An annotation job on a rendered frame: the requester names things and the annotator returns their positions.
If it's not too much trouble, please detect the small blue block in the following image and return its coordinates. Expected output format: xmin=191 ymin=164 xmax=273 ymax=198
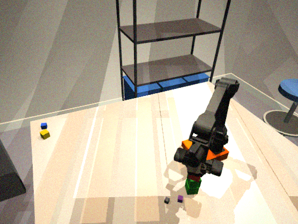
xmin=41 ymin=122 xmax=47 ymax=130

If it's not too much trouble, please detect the small purple block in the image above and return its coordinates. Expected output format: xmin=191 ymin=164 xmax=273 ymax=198
xmin=177 ymin=195 xmax=183 ymax=203

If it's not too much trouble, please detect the yellow cube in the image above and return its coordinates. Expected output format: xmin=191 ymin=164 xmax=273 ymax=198
xmin=40 ymin=129 xmax=50 ymax=140

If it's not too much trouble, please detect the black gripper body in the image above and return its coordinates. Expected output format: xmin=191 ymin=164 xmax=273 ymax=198
xmin=174 ymin=147 xmax=224 ymax=177

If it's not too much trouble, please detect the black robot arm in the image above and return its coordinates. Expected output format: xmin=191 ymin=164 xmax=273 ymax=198
xmin=183 ymin=77 xmax=240 ymax=177

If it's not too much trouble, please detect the green block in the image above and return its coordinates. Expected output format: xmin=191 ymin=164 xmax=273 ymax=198
xmin=187 ymin=174 xmax=202 ymax=188
xmin=185 ymin=179 xmax=199 ymax=195

